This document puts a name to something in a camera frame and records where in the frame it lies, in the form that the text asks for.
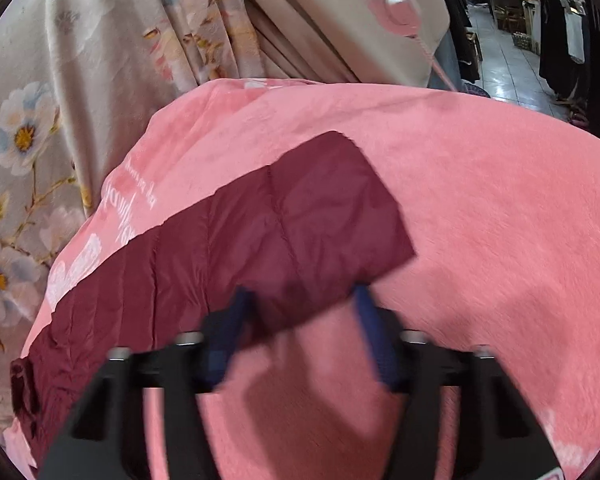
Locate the dark hanging clothes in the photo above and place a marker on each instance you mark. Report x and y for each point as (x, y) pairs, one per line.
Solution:
(564, 38)

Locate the pink plush blanket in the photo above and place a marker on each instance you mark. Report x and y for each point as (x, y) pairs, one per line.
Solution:
(503, 205)

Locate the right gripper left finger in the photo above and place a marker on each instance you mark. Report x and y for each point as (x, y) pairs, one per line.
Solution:
(139, 417)

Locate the pink round device with cord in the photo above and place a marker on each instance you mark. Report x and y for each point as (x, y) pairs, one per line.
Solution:
(404, 18)

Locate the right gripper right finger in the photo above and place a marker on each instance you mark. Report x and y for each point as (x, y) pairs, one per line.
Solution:
(463, 416)

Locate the maroon puffer jacket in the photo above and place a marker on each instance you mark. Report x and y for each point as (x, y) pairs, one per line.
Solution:
(300, 233)

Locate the grey floral bed sheet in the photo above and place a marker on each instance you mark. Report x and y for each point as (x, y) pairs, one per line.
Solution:
(79, 81)

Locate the beige curtain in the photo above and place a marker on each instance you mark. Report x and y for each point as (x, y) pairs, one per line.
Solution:
(341, 41)

